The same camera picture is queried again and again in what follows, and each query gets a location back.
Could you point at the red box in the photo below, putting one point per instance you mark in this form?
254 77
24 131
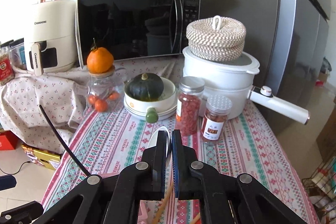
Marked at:
8 141

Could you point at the floral white table cloth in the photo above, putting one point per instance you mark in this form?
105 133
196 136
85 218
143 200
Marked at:
62 95

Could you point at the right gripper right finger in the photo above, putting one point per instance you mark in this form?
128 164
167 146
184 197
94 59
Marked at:
222 198

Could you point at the black wire rack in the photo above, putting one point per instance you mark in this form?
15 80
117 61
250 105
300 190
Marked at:
320 187

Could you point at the jar of red goji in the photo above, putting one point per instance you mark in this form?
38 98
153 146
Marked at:
189 101

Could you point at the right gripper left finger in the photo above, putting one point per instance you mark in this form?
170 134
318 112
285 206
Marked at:
114 199

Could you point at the pink plastic utensil basket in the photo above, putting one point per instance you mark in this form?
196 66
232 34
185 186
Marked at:
142 213

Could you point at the cream air fryer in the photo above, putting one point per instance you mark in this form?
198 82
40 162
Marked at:
49 40

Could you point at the clear black lid jar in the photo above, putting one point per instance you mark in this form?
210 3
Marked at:
17 53

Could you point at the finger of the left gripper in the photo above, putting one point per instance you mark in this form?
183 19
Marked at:
7 182
23 214

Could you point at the yellow printed box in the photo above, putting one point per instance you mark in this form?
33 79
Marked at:
43 158

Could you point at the white bowl green handle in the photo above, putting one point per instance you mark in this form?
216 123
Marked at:
164 107

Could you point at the woven rattan basket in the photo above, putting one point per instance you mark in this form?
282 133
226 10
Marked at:
217 39

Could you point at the labelled jar dried fruit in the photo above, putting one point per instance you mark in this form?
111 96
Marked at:
217 111

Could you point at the bamboo chopstick pair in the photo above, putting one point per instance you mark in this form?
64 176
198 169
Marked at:
163 204

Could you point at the dark green pumpkin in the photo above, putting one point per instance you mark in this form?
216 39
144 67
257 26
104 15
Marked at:
147 87

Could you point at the orange tangerine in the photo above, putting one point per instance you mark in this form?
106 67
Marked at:
99 60

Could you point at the grey refrigerator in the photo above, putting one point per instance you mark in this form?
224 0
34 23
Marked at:
288 37

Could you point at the black microwave oven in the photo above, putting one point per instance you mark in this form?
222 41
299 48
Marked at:
131 29

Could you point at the white electric pot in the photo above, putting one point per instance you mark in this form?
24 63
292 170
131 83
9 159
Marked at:
234 79

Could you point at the white plastic spoon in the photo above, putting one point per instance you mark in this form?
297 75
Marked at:
154 138

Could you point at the glass jar with tomatoes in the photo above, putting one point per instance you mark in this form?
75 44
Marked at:
103 93

